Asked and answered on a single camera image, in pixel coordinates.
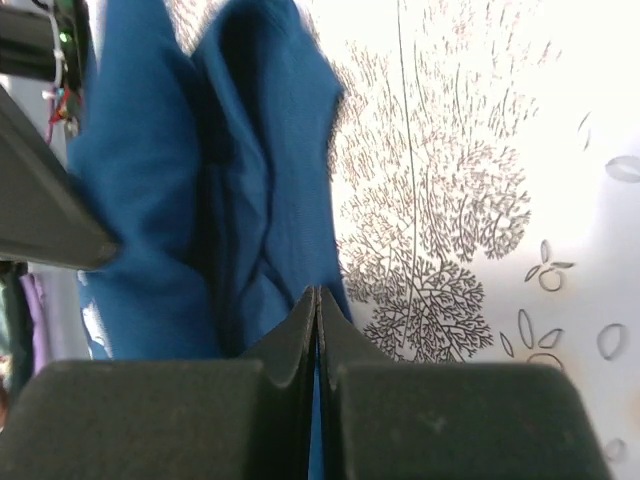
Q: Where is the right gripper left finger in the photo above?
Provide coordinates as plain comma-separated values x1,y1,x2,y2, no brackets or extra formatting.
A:
1,289,317,480

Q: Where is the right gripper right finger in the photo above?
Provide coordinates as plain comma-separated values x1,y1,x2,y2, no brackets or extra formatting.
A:
317,288,611,479

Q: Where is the floral table mat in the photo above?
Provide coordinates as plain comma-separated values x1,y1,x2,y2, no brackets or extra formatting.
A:
164,0,640,461

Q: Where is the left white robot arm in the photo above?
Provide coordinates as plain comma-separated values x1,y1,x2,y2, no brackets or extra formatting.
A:
1,1,117,270

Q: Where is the dark blue t shirt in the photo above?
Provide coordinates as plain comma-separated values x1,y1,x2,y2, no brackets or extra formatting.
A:
67,0,354,480

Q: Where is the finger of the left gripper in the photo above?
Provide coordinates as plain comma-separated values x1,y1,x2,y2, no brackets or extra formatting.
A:
0,90,118,270

